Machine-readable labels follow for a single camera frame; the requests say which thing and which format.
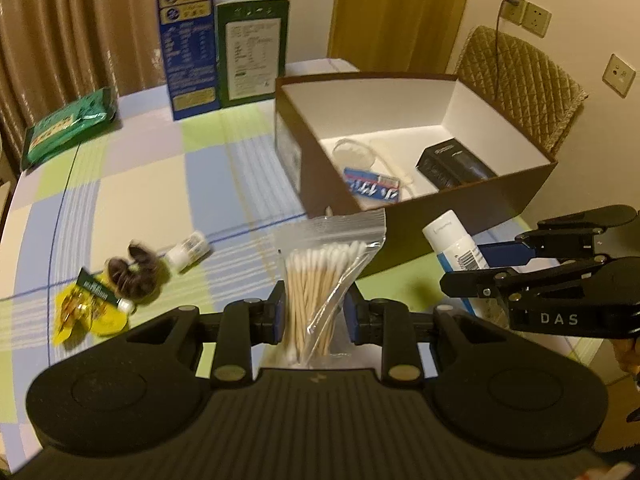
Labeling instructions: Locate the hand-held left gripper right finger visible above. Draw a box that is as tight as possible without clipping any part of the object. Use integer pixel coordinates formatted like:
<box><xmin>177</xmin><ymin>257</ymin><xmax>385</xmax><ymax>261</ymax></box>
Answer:
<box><xmin>342</xmin><ymin>282</ymin><xmax>506</xmax><ymax>388</ymax></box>

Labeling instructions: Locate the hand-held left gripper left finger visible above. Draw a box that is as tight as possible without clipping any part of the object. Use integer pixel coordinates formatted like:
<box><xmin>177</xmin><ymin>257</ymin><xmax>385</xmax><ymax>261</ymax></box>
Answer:
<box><xmin>125</xmin><ymin>280</ymin><xmax>287</xmax><ymax>388</ymax></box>

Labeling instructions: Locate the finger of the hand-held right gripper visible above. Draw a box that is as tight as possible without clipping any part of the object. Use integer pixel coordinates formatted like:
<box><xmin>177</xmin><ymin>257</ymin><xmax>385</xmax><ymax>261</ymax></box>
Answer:
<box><xmin>477</xmin><ymin>205</ymin><xmax>638</xmax><ymax>268</ymax></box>
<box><xmin>440</xmin><ymin>255</ymin><xmax>611</xmax><ymax>301</ymax></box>

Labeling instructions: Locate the white tube with blue label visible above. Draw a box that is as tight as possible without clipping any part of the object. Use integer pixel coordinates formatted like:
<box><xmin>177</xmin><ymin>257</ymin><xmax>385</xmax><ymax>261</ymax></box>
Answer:
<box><xmin>421</xmin><ymin>210</ymin><xmax>506</xmax><ymax>321</ymax></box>

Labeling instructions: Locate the bag of cotton swabs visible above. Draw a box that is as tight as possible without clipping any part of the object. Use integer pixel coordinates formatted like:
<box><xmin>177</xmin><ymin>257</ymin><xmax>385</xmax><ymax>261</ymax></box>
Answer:
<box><xmin>260</xmin><ymin>210</ymin><xmax>388</xmax><ymax>368</ymax></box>

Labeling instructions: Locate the brown cardboard box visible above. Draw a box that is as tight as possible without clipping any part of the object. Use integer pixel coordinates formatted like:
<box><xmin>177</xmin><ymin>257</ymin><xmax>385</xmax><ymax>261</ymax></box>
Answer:
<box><xmin>274</xmin><ymin>72</ymin><xmax>558</xmax><ymax>278</ymax></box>

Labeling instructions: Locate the black product box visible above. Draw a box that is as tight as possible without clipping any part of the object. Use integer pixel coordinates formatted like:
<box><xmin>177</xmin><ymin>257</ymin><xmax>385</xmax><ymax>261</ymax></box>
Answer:
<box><xmin>416</xmin><ymin>137</ymin><xmax>498</xmax><ymax>191</ymax></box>

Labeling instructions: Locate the small white bottle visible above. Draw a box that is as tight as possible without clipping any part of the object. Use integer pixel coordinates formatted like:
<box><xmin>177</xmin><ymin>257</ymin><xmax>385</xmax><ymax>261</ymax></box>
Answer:
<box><xmin>165</xmin><ymin>230</ymin><xmax>211</xmax><ymax>273</ymax></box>

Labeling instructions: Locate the clear floss pick box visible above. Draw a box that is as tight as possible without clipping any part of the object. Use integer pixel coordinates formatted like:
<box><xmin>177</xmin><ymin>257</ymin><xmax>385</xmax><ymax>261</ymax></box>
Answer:
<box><xmin>342</xmin><ymin>167</ymin><xmax>402</xmax><ymax>203</ymax></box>

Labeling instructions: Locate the dark brown hair scrunchie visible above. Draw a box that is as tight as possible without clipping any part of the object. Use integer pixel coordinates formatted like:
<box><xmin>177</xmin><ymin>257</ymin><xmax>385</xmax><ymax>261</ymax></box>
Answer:
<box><xmin>105</xmin><ymin>240</ymin><xmax>166</xmax><ymax>306</ymax></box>

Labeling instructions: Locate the translucent plastic cup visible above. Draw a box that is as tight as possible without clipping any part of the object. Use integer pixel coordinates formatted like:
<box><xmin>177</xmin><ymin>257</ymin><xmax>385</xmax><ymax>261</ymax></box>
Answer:
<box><xmin>332</xmin><ymin>137</ymin><xmax>376</xmax><ymax>171</ymax></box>

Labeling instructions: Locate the yellow snack packet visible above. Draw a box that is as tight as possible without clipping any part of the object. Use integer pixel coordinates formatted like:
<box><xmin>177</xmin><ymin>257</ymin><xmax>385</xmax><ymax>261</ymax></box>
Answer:
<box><xmin>52</xmin><ymin>270</ymin><xmax>133</xmax><ymax>346</ymax></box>

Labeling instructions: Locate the small green tube white cap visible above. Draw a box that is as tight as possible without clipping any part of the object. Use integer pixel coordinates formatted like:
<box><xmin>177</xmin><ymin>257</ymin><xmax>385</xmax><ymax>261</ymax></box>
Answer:
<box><xmin>77</xmin><ymin>269</ymin><xmax>135</xmax><ymax>313</ymax></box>

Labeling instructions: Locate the chair with quilted cover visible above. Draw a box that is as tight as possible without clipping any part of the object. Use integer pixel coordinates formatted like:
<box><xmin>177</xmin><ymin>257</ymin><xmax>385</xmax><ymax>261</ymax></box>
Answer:
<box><xmin>452</xmin><ymin>25</ymin><xmax>588</xmax><ymax>158</ymax></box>

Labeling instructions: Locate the checked tablecloth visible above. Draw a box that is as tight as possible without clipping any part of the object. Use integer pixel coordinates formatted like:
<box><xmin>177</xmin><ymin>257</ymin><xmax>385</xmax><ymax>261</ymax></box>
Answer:
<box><xmin>0</xmin><ymin>57</ymin><xmax>601</xmax><ymax>466</ymax></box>

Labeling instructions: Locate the tall green carton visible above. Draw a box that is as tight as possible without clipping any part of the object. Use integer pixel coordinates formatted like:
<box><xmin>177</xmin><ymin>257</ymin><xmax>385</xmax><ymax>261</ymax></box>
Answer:
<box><xmin>212</xmin><ymin>0</ymin><xmax>291</xmax><ymax>109</ymax></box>

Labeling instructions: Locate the golden brown curtain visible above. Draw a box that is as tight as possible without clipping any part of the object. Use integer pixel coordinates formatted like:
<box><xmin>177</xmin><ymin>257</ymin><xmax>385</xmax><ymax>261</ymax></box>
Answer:
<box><xmin>327</xmin><ymin>0</ymin><xmax>476</xmax><ymax>76</ymax></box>

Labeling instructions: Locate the tall blue carton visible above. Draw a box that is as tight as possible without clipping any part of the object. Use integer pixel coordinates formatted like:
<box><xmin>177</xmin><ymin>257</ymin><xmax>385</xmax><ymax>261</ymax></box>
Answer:
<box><xmin>154</xmin><ymin>0</ymin><xmax>222</xmax><ymax>122</ymax></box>

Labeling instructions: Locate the green wet wipe pack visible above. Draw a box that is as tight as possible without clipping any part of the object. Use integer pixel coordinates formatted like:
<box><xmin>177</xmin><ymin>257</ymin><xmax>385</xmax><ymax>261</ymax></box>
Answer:
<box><xmin>20</xmin><ymin>87</ymin><xmax>118</xmax><ymax>171</ymax></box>

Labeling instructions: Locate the beige curtain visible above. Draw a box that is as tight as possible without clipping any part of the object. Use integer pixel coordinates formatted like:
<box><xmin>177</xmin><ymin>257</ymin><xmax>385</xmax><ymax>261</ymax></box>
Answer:
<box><xmin>0</xmin><ymin>0</ymin><xmax>251</xmax><ymax>146</ymax></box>

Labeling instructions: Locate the round-hole wall outlet plate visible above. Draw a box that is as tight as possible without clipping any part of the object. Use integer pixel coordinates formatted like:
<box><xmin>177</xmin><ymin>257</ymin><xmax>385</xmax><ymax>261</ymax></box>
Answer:
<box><xmin>601</xmin><ymin>53</ymin><xmax>637</xmax><ymax>97</ymax></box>

